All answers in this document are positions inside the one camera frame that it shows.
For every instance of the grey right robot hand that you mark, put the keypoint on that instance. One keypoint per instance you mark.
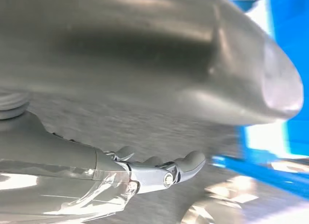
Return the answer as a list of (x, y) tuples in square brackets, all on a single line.
[(144, 56)]

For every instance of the blue metal shelf rack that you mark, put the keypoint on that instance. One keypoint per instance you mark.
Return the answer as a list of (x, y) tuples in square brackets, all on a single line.
[(289, 24)]

